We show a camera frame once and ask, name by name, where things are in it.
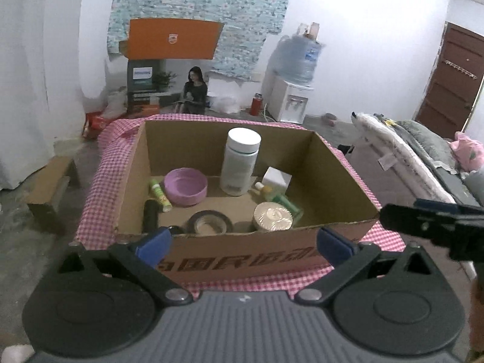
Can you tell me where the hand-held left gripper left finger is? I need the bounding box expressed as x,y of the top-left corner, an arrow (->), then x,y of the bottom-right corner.
38,227 -> 193,305

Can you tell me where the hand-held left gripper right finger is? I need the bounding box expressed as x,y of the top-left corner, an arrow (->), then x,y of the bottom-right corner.
295,227 -> 450,304

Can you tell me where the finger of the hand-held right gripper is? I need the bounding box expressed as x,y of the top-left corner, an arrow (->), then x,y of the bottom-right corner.
379,198 -> 484,261

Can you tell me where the black key fob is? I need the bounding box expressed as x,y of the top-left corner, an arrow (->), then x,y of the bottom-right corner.
142,199 -> 160,232

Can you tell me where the small green tube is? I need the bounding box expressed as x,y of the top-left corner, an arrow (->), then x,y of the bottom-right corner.
149,178 -> 173,213

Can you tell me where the black tape roll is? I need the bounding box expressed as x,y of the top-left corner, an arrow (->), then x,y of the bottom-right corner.
185,209 -> 234,235

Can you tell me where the purple plastic bowl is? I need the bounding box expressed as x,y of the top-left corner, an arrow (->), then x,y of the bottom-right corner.
163,168 -> 209,208

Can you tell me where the green bottle with yellow cap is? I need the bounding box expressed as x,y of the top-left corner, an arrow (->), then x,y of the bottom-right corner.
254,182 -> 305,220

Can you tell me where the round gold tin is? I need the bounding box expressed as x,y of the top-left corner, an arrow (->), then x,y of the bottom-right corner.
252,201 -> 294,232

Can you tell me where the white charger plug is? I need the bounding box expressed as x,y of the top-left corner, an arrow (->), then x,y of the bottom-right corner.
262,166 -> 293,194

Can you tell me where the brown cardboard box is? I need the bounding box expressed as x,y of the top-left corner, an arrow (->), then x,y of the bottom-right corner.
113,119 -> 381,285

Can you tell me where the white plastic bottle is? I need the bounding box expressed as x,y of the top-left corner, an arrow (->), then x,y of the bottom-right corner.
220,127 -> 262,197

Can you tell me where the pink checkered tablecloth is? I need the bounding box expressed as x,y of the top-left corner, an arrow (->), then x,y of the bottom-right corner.
74,113 -> 407,300

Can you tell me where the grey blanket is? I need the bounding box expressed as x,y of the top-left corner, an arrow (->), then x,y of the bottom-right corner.
393,119 -> 484,205

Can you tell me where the small cardboard box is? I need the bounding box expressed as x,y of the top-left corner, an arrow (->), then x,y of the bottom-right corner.
26,156 -> 81,236

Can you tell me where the red bag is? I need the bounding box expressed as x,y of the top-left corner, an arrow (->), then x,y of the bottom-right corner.
82,111 -> 115,140

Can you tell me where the brown wooden door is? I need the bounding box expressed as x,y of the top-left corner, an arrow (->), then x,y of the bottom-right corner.
414,22 -> 484,141

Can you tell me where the white plastic bag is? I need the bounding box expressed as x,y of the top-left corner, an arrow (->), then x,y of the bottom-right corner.
101,86 -> 129,120
206,91 -> 243,114

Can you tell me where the white water dispenser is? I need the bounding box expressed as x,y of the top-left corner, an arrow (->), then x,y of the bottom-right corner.
266,74 -> 315,124

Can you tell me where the red thermos flask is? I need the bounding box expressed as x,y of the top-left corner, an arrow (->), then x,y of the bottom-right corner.
249,93 -> 264,117

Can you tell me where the blue water jug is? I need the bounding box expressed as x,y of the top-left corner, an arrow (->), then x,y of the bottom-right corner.
269,34 -> 326,84

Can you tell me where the orange printed appliance box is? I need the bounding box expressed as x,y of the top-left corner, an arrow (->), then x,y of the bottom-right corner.
119,18 -> 225,118

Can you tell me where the small cardboard carton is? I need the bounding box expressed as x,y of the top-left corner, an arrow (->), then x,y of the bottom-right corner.
297,22 -> 320,41

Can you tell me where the wall hook rack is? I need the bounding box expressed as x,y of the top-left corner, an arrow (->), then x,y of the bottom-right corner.
444,59 -> 476,80

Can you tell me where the patterned wall covering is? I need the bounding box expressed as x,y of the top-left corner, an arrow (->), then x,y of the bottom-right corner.
107,0 -> 295,82

